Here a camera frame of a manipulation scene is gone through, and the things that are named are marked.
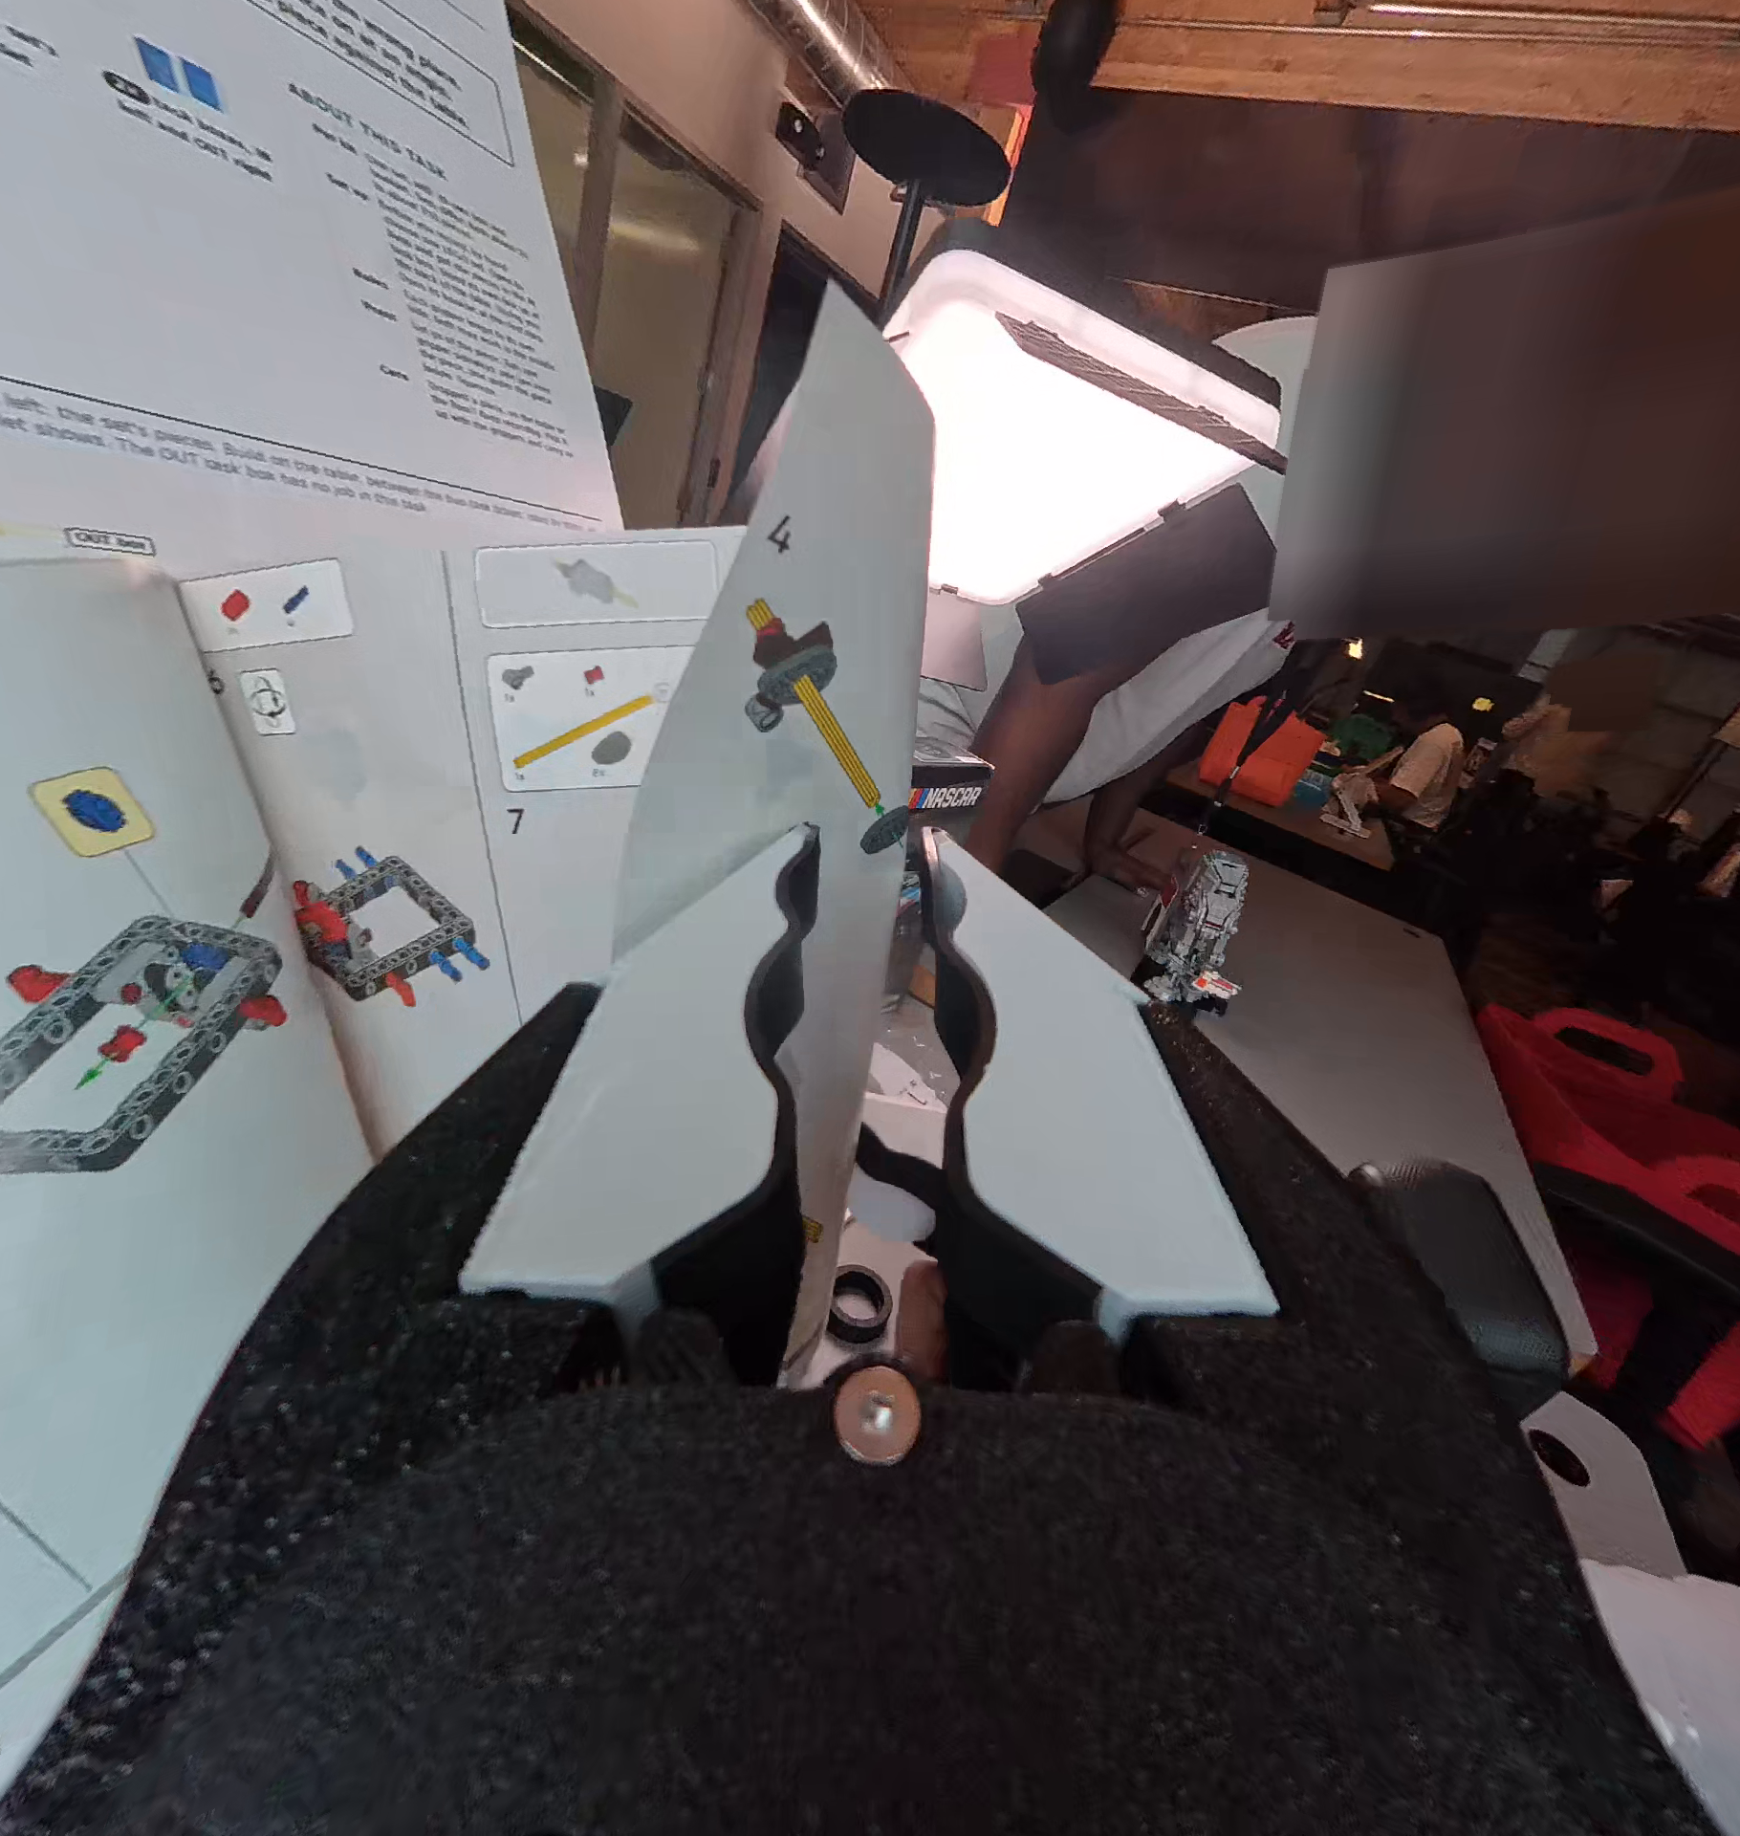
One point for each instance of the orange bag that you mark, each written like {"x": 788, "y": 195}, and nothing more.
{"x": 1265, "y": 753}

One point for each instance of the bright panel light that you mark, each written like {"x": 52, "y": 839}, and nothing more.
{"x": 1058, "y": 445}

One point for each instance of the black round disc on pole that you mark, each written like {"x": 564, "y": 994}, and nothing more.
{"x": 926, "y": 142}

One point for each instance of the printed task sheet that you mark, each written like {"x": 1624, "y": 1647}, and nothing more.
{"x": 240, "y": 286}

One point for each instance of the black toy tyre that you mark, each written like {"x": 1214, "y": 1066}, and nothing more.
{"x": 839, "y": 1305}

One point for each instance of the grey brick figure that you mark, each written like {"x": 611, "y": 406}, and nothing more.
{"x": 1198, "y": 918}

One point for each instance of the white table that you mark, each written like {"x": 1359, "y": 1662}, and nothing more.
{"x": 1315, "y": 1033}

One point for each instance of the black wall speaker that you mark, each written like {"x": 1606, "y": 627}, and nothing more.
{"x": 801, "y": 132}

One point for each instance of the large instruction booklet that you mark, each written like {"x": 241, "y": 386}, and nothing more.
{"x": 842, "y": 602}

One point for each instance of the black flat board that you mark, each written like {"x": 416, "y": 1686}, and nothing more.
{"x": 1143, "y": 588}

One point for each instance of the red plastic crates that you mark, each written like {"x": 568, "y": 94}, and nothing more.
{"x": 1673, "y": 1146}

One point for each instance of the black toy set box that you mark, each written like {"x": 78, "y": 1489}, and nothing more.
{"x": 956, "y": 796}

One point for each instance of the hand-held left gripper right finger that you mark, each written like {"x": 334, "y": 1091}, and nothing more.
{"x": 1099, "y": 1146}

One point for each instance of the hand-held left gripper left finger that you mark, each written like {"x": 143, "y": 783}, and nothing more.
{"x": 626, "y": 1118}

